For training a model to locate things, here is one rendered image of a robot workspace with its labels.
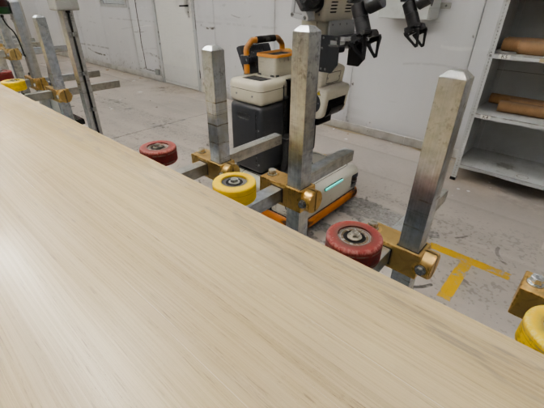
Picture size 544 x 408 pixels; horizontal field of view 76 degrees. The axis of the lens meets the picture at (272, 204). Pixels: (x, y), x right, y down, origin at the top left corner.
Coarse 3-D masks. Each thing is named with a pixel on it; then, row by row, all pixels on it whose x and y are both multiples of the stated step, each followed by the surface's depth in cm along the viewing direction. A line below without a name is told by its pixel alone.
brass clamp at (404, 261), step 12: (384, 228) 65; (384, 240) 62; (396, 240) 62; (396, 252) 60; (408, 252) 59; (420, 252) 59; (432, 252) 59; (396, 264) 61; (408, 264) 60; (420, 264) 58; (432, 264) 58; (408, 276) 61; (420, 276) 60
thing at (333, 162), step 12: (336, 156) 89; (348, 156) 92; (312, 168) 83; (324, 168) 84; (336, 168) 89; (312, 180) 82; (264, 192) 73; (276, 192) 73; (252, 204) 68; (264, 204) 71
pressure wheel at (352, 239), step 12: (336, 228) 51; (348, 228) 52; (360, 228) 52; (372, 228) 51; (336, 240) 49; (348, 240) 49; (360, 240) 49; (372, 240) 49; (348, 252) 47; (360, 252) 47; (372, 252) 47; (372, 264) 48
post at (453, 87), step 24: (456, 72) 45; (456, 96) 46; (432, 120) 49; (456, 120) 47; (432, 144) 50; (432, 168) 51; (432, 192) 53; (408, 216) 57; (432, 216) 57; (408, 240) 59
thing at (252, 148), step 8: (272, 136) 107; (280, 136) 108; (248, 144) 101; (256, 144) 101; (264, 144) 103; (272, 144) 106; (232, 152) 95; (240, 152) 97; (248, 152) 99; (256, 152) 102; (240, 160) 98; (184, 168) 86; (192, 168) 86; (200, 168) 88; (192, 176) 87; (200, 176) 89
